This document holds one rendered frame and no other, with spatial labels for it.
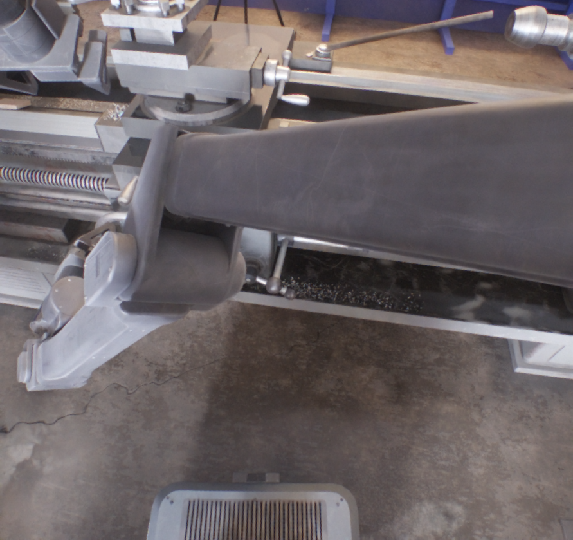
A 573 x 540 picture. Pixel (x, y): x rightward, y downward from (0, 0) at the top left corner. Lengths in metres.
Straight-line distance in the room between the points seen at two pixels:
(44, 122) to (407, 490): 1.50
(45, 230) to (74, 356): 1.07
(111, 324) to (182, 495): 0.88
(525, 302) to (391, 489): 0.72
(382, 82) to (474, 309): 0.73
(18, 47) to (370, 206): 0.43
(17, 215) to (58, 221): 0.15
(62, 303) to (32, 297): 1.33
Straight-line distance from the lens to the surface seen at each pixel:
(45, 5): 0.53
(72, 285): 0.62
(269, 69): 0.96
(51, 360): 0.59
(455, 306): 1.35
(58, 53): 0.54
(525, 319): 1.43
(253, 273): 1.07
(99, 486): 1.57
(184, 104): 0.97
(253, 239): 1.02
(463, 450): 1.62
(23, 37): 0.52
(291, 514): 1.20
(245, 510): 1.20
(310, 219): 0.18
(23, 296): 1.97
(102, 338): 0.43
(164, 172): 0.30
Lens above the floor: 1.45
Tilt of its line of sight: 50 degrees down
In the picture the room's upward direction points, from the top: 2 degrees clockwise
